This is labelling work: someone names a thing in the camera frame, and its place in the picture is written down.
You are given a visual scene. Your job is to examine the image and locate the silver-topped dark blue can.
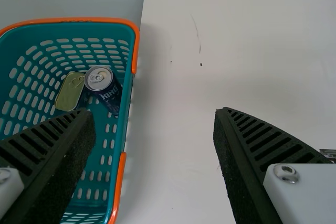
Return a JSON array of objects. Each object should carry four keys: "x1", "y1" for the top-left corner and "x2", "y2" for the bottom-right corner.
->
[{"x1": 83, "y1": 65, "x2": 124, "y2": 116}]

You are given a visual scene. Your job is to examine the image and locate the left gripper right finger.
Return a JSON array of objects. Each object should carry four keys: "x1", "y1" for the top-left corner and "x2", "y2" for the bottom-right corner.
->
[{"x1": 213, "y1": 106, "x2": 336, "y2": 224}]

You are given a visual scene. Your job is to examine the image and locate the teal shopping basket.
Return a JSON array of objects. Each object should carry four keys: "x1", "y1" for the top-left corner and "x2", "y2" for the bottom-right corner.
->
[{"x1": 0, "y1": 17, "x2": 141, "y2": 224}]

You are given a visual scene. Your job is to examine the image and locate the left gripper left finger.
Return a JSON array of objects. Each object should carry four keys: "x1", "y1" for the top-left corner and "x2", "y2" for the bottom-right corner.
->
[{"x1": 0, "y1": 108, "x2": 97, "y2": 224}]

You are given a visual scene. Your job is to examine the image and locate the olive rectangular tin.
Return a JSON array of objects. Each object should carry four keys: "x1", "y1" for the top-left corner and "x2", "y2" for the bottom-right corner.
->
[{"x1": 54, "y1": 71, "x2": 86, "y2": 112}]

